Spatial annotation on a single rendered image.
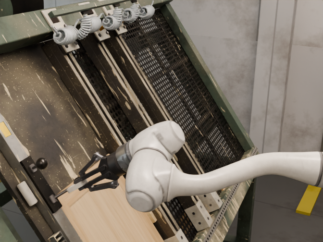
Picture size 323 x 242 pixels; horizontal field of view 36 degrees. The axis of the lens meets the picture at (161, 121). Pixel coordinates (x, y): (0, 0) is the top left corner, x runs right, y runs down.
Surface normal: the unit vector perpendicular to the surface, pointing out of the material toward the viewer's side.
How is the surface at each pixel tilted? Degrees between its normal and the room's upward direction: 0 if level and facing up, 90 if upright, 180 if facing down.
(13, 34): 55
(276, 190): 0
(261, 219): 0
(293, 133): 90
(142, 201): 107
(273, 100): 90
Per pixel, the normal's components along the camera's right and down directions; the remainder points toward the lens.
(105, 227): 0.78, -0.43
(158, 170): 0.22, -0.70
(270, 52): -0.44, 0.29
